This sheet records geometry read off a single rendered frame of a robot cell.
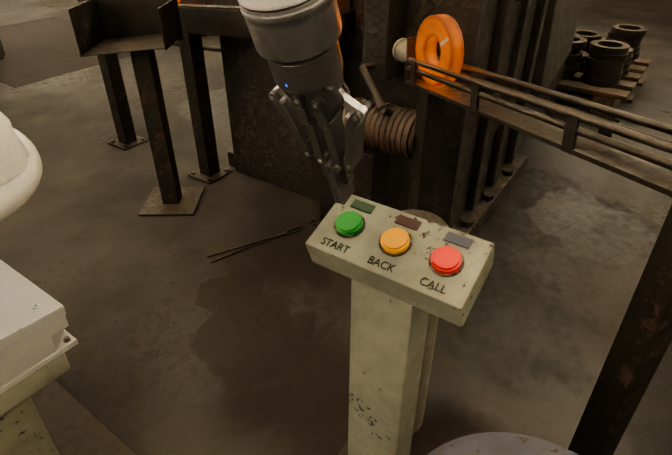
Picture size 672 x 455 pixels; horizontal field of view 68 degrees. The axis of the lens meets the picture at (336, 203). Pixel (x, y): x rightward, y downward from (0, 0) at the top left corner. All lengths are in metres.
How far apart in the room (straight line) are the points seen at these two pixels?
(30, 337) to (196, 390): 0.49
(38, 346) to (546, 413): 1.05
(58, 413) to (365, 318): 0.82
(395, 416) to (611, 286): 1.01
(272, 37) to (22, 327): 0.63
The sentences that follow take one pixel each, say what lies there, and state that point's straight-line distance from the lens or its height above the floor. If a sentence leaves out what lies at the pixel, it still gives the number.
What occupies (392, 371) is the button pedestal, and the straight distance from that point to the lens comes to 0.81.
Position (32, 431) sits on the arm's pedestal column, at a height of 0.18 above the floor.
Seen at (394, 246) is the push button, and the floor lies 0.61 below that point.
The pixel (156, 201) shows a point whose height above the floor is 0.01.
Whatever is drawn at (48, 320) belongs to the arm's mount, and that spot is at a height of 0.43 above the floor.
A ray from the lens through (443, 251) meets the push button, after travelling 0.67.
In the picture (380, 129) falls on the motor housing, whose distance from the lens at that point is 1.30.
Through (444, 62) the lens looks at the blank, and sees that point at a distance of 1.15.
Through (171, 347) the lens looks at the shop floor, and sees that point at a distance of 1.42.
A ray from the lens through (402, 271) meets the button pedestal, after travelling 0.67.
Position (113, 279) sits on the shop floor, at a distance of 1.69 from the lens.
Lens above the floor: 1.01
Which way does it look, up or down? 32 degrees down
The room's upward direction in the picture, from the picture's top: straight up
